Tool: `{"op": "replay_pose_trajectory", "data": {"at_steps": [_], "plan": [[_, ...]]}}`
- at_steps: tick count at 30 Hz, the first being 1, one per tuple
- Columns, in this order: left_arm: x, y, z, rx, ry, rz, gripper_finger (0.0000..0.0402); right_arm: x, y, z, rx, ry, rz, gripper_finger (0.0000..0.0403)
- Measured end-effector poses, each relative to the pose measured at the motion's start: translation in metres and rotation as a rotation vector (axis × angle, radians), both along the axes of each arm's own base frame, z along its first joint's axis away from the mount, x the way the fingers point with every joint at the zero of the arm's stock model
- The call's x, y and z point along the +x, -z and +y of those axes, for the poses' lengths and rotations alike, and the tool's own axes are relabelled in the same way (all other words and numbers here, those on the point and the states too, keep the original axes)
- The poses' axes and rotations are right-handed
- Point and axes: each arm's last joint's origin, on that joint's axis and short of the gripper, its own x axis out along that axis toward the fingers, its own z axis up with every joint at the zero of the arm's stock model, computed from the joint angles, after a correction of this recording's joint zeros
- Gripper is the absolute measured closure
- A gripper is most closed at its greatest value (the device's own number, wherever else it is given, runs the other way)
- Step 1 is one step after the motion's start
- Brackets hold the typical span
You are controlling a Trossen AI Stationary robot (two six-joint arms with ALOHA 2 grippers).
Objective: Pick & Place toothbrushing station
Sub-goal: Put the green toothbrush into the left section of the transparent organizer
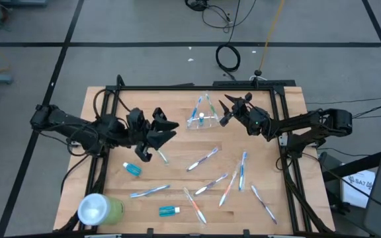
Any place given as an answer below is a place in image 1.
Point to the purple toothbrush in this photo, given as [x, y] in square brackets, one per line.
[264, 204]
[202, 159]
[211, 184]

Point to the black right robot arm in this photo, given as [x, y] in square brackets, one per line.
[309, 124]

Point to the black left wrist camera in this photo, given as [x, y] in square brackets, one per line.
[136, 119]

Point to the green toothbrush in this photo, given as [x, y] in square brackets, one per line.
[163, 157]
[211, 106]

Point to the orange toothbrush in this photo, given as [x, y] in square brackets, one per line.
[195, 205]
[227, 189]

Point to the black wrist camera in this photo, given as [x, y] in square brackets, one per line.
[136, 119]
[257, 122]

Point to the clear acrylic toothbrush holder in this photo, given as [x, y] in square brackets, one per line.
[210, 124]

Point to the white printed paper sheet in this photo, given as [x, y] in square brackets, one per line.
[359, 191]

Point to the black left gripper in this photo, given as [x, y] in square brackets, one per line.
[151, 125]

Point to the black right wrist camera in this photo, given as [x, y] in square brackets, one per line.
[257, 122]

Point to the blue mouthwash bottle white cap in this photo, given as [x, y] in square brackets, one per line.
[201, 115]
[168, 211]
[132, 169]

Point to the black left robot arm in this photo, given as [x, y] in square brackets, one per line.
[65, 120]

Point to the blue toothbrush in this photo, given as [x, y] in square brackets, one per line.
[149, 191]
[242, 172]
[195, 110]

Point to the black diagonal beam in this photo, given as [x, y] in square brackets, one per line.
[362, 163]

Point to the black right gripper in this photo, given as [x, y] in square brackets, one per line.
[241, 112]

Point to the green canister with white lid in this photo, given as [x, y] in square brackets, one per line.
[94, 210]

